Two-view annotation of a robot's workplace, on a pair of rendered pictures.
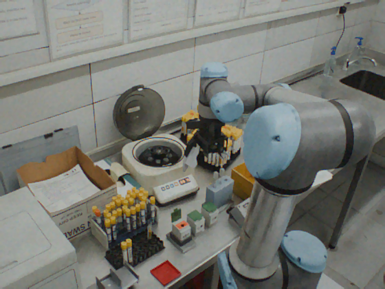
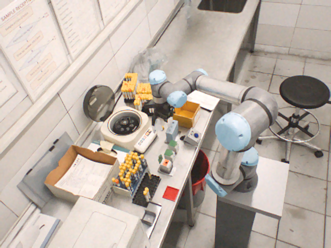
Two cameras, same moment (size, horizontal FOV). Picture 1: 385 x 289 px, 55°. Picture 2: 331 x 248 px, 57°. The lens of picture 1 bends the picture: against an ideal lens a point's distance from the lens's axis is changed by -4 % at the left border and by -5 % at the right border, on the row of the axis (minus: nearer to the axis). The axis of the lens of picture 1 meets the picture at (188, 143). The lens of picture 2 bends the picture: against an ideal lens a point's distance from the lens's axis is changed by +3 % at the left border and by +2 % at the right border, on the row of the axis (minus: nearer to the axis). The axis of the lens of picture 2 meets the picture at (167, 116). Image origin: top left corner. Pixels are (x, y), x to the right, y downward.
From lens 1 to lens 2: 0.49 m
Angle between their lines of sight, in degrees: 20
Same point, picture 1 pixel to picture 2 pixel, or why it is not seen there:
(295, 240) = not seen: hidden behind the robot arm
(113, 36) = (63, 63)
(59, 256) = (135, 226)
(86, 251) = (119, 205)
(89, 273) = not seen: hidden behind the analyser
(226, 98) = (177, 96)
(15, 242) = (105, 233)
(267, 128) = (234, 132)
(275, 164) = (243, 145)
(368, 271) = not seen: hidden behind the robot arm
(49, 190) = (71, 181)
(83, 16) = (40, 62)
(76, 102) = (58, 118)
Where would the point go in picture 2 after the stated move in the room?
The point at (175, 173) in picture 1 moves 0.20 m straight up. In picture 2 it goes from (142, 131) to (136, 107)
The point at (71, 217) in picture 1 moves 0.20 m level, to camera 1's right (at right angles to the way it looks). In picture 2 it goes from (102, 192) to (140, 174)
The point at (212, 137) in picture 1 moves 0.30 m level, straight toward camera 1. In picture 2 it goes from (167, 111) to (193, 160)
